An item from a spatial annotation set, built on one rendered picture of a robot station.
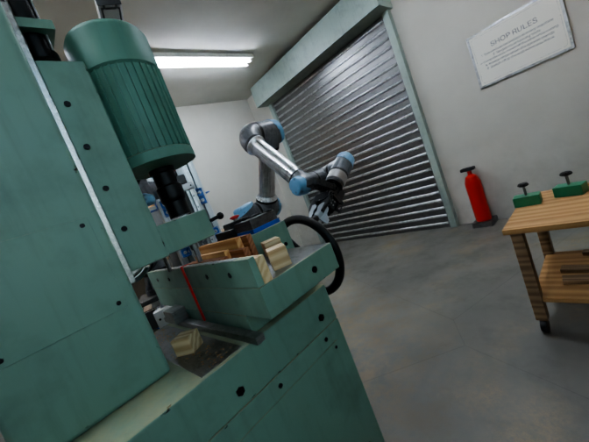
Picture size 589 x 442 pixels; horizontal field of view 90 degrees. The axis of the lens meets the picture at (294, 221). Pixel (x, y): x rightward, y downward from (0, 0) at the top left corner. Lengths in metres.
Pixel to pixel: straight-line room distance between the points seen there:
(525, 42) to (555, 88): 0.44
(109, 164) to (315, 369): 0.60
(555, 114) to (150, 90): 3.07
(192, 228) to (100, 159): 0.23
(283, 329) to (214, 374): 0.16
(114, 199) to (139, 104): 0.21
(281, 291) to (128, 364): 0.29
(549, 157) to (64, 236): 3.33
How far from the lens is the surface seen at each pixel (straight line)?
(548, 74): 3.33
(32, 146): 0.65
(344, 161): 1.17
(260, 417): 0.65
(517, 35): 3.36
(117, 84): 0.77
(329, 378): 0.75
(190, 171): 1.71
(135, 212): 0.68
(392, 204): 3.92
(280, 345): 0.65
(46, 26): 0.84
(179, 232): 0.73
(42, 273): 0.61
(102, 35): 0.81
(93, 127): 0.72
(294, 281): 0.57
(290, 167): 1.19
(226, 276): 0.60
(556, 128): 3.35
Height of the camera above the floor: 1.04
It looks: 6 degrees down
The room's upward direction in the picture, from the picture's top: 21 degrees counter-clockwise
